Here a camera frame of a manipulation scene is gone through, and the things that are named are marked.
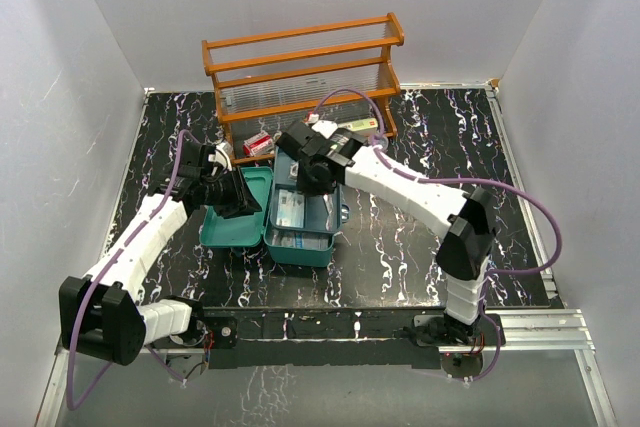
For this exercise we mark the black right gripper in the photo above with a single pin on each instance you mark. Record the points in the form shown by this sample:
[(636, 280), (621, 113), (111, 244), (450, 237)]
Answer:
[(309, 189)]

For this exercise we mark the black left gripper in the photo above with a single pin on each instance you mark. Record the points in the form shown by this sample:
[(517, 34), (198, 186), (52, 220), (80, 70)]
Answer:
[(242, 202)]

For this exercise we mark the white blue card packet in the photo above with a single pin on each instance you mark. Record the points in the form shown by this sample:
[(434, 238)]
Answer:
[(290, 209)]

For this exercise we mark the blue divided tray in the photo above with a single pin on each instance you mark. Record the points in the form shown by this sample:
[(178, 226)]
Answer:
[(323, 213)]

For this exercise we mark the green medicine kit box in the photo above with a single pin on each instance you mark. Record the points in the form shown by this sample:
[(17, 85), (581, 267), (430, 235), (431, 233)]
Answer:
[(250, 231)]

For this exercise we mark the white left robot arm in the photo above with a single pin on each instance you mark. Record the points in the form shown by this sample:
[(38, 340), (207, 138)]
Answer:
[(99, 316)]

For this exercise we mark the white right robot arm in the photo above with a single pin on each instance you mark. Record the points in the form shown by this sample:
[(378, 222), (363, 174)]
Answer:
[(329, 156)]

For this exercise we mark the red white medicine box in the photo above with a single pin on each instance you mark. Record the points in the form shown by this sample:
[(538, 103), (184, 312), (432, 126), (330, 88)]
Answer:
[(259, 144)]

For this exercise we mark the cream long medicine box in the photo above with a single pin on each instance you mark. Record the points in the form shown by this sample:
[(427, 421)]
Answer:
[(364, 127)]

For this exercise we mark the orange wooden shelf rack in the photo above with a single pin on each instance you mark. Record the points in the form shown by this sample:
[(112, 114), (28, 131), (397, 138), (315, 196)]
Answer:
[(263, 81)]

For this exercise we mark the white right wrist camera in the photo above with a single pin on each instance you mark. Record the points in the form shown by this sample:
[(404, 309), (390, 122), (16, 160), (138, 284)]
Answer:
[(324, 127)]

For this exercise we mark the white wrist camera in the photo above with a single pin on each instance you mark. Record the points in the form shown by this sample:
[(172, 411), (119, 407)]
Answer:
[(324, 127), (222, 154)]

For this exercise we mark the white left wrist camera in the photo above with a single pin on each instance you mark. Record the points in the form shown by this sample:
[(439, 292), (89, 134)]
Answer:
[(222, 154)]

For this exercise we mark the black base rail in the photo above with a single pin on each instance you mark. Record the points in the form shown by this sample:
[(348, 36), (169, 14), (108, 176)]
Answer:
[(421, 338)]

